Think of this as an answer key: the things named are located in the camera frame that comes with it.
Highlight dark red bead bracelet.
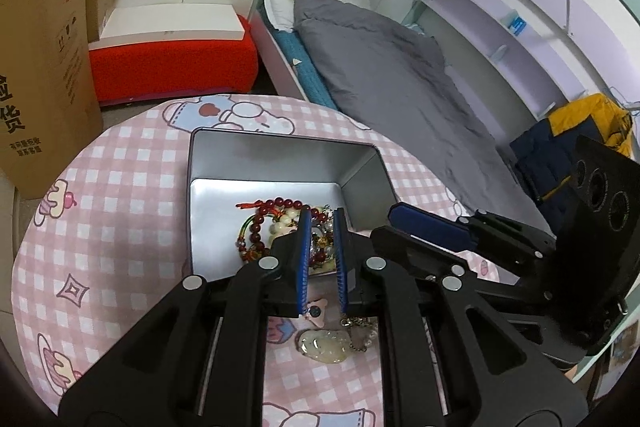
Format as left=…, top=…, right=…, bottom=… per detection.
left=249, top=197, right=313, bottom=254

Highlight pink white charm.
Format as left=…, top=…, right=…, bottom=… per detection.
left=301, top=298, right=329, bottom=329

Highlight pink checkered cartoon tablecloth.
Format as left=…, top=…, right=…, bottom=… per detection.
left=11, top=94, right=501, bottom=427

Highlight lilac wall shelves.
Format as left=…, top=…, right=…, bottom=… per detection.
left=414, top=0, right=603, bottom=120

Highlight white pillow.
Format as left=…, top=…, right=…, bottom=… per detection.
left=263, top=0, right=372, bottom=34

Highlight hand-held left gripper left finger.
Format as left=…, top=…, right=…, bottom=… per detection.
left=57, top=207, right=314, bottom=427

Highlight red green string bracelet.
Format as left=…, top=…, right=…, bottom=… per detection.
left=235, top=201, right=273, bottom=265

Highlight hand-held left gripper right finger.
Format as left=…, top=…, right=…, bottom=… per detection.
left=333, top=207, right=589, bottom=427

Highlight grey duvet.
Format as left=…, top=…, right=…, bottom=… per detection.
left=292, top=0, right=557, bottom=239

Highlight red padded stool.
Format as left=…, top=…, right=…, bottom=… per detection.
left=89, top=14, right=260, bottom=108

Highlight amber multicolour bead bracelet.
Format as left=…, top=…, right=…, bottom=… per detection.
left=310, top=206, right=338, bottom=276

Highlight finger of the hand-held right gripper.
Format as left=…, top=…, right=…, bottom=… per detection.
left=387, top=202, right=558, bottom=280
left=371, top=226, right=551, bottom=305

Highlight small brown cardboard box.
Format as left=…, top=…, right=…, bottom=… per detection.
left=85, top=0, right=117, bottom=44

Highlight silver chain pearl keychain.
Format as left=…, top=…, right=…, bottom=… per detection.
left=340, top=316, right=382, bottom=352

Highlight pale jade pendant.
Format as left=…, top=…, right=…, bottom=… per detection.
left=298, top=328, right=352, bottom=364

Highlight yellow navy jacket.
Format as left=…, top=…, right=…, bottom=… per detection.
left=509, top=93, right=634, bottom=208

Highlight grey metal tin box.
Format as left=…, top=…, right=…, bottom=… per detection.
left=187, top=127, right=401, bottom=285

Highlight large brown cardboard box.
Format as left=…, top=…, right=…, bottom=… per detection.
left=0, top=0, right=105, bottom=201

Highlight white board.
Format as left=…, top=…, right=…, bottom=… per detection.
left=100, top=3, right=247, bottom=44

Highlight teal bed sheet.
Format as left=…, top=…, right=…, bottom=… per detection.
left=272, top=29, right=342, bottom=111

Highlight small blue box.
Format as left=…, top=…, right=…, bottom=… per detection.
left=504, top=10, right=528, bottom=34

